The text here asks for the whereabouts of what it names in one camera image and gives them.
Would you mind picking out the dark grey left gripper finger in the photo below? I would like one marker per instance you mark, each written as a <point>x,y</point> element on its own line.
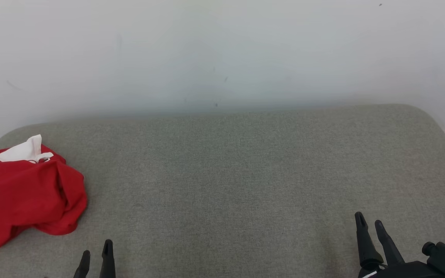
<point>83,265</point>
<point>107,259</point>

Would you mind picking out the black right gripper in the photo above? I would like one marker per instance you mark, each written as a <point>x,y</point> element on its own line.
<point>404,271</point>

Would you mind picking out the red number 23 basketball jersey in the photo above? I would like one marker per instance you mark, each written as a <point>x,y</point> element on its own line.
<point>16,153</point>

